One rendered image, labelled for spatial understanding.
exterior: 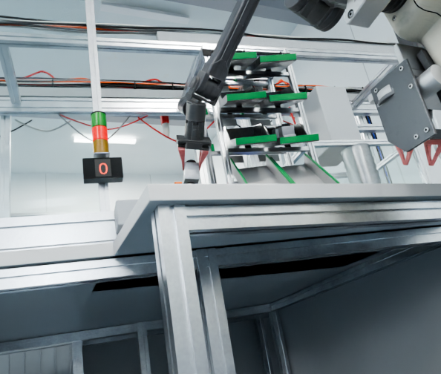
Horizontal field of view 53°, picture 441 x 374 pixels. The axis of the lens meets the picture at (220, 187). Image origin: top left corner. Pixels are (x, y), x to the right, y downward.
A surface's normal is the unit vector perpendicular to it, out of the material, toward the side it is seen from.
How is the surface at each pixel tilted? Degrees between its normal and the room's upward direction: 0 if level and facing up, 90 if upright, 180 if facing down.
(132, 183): 90
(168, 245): 90
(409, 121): 90
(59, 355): 90
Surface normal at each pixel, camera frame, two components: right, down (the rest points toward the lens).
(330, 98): 0.27, -0.39
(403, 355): -0.95, 0.05
